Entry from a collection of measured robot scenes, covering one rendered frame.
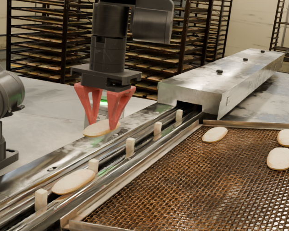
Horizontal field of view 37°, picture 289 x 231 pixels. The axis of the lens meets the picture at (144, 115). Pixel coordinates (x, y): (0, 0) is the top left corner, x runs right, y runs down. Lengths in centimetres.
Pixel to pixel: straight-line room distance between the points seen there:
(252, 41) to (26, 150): 702
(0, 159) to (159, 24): 37
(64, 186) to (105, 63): 20
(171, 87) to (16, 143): 44
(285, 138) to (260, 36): 697
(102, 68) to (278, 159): 30
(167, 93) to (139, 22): 52
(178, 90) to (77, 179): 54
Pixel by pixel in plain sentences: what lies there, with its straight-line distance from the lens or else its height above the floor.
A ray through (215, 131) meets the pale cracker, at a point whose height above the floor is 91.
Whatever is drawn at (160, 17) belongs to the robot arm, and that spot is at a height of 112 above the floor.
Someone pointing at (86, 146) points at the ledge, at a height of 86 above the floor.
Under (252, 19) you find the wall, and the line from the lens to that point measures 775.
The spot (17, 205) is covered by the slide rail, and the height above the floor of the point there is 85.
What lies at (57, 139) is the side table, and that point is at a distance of 96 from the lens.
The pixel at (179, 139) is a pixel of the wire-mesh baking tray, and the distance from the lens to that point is 81.
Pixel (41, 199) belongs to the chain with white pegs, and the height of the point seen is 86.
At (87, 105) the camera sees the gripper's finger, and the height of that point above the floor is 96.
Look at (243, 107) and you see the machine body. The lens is 145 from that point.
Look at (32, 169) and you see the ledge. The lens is 71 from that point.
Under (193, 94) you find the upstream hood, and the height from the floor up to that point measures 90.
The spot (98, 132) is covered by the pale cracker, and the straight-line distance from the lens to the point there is 70.
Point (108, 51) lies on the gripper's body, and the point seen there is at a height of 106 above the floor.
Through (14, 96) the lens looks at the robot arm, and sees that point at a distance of 78.
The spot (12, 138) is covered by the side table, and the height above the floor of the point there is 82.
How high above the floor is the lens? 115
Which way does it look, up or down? 16 degrees down
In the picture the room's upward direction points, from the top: 6 degrees clockwise
